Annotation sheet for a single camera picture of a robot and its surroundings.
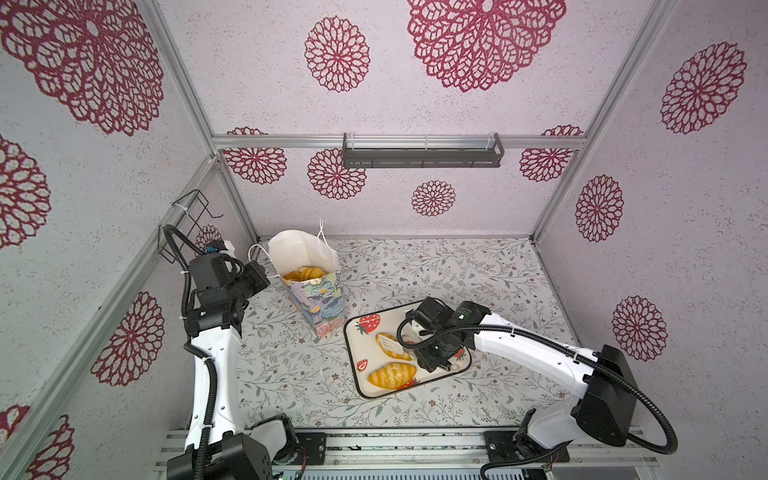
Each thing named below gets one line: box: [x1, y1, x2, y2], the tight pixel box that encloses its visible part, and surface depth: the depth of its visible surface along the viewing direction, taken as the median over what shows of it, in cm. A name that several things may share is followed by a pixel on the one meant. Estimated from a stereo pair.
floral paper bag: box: [249, 219, 347, 338], surface depth 87 cm
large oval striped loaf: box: [367, 363, 417, 390], surface depth 83 cm
